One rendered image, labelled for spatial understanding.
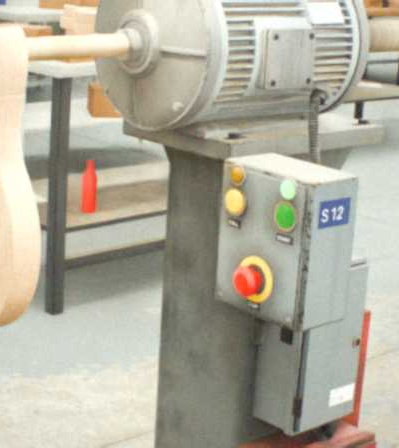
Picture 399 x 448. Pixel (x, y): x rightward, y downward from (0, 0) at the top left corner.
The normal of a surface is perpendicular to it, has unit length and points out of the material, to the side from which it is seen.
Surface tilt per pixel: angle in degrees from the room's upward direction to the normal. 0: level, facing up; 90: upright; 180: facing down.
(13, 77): 93
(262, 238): 90
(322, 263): 90
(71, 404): 0
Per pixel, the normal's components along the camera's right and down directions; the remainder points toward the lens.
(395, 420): 0.06, -0.96
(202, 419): -0.72, 0.14
